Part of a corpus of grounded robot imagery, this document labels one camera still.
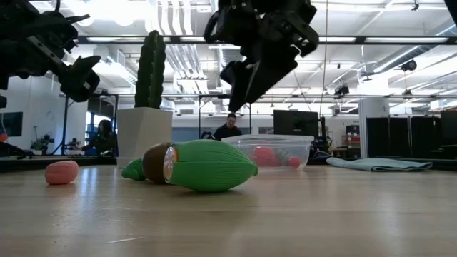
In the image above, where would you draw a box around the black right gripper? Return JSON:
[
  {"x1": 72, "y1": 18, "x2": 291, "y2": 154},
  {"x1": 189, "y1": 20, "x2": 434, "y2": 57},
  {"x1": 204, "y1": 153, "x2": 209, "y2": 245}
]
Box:
[{"x1": 203, "y1": 0, "x2": 321, "y2": 114}]

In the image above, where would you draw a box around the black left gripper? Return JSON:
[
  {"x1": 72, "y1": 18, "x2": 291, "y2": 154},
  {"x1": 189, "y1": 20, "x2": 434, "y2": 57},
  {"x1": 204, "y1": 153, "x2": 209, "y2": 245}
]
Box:
[{"x1": 0, "y1": 0, "x2": 103, "y2": 109}]

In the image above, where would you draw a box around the large red tomato toy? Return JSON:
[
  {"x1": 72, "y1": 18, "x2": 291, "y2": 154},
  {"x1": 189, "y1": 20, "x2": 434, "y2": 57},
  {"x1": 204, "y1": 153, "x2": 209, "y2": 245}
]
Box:
[{"x1": 251, "y1": 146, "x2": 278, "y2": 168}]

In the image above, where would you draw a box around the small pink produce toy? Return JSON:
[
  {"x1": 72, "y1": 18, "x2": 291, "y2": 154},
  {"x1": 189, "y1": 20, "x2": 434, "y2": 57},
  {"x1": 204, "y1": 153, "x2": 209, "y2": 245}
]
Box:
[{"x1": 44, "y1": 160, "x2": 79, "y2": 186}]

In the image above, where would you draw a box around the clear plastic tupperware container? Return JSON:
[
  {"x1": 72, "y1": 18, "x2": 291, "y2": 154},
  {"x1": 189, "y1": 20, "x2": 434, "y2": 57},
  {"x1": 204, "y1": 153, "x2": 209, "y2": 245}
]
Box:
[{"x1": 221, "y1": 133, "x2": 315, "y2": 172}]

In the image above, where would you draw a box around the black computer monitor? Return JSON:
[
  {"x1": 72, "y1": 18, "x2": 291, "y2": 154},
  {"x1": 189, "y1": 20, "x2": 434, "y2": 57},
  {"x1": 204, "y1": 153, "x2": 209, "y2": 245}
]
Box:
[{"x1": 273, "y1": 109, "x2": 320, "y2": 138}]

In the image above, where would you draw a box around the person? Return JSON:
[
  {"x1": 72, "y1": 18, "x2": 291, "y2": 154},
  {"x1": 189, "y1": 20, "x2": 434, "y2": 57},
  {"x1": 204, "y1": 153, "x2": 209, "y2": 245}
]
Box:
[
  {"x1": 80, "y1": 119, "x2": 117, "y2": 157},
  {"x1": 213, "y1": 112, "x2": 243, "y2": 142}
]

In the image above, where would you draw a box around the green ribbed corn toy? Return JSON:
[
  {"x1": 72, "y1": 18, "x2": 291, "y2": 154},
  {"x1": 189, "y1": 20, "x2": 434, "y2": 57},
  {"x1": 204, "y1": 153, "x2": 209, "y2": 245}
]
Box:
[{"x1": 163, "y1": 138, "x2": 259, "y2": 193}]

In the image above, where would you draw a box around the green cactus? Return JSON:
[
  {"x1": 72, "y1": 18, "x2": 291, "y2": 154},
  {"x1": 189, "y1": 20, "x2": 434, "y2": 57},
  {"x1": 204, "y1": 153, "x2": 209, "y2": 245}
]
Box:
[{"x1": 134, "y1": 29, "x2": 167, "y2": 110}]

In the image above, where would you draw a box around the white hexagonal plant pot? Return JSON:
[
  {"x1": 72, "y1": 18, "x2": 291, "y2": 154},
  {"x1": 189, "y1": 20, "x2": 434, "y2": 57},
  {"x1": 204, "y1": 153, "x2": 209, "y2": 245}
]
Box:
[{"x1": 116, "y1": 106, "x2": 174, "y2": 168}]

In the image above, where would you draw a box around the white pillar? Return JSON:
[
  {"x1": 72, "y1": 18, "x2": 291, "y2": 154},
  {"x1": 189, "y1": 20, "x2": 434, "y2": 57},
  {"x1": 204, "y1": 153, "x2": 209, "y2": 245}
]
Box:
[{"x1": 358, "y1": 98, "x2": 391, "y2": 159}]

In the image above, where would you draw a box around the brown kiwi toy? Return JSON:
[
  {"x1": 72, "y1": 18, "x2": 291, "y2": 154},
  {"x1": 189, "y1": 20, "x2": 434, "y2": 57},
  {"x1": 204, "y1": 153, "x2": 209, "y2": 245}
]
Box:
[{"x1": 141, "y1": 142, "x2": 173, "y2": 185}]

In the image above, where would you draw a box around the teal folded cloth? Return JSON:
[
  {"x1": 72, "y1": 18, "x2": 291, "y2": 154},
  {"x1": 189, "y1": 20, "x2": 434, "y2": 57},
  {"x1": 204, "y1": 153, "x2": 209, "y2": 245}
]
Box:
[{"x1": 326, "y1": 156, "x2": 433, "y2": 173}]

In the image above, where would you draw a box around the black room partition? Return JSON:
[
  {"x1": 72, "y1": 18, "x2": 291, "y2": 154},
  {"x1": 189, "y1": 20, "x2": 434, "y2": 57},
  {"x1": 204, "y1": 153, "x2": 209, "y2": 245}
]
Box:
[{"x1": 366, "y1": 116, "x2": 441, "y2": 160}]

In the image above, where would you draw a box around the dark wall screen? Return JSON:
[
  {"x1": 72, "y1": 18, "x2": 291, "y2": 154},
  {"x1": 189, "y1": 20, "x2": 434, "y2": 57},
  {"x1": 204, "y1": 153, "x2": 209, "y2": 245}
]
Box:
[{"x1": 0, "y1": 111, "x2": 24, "y2": 138}]

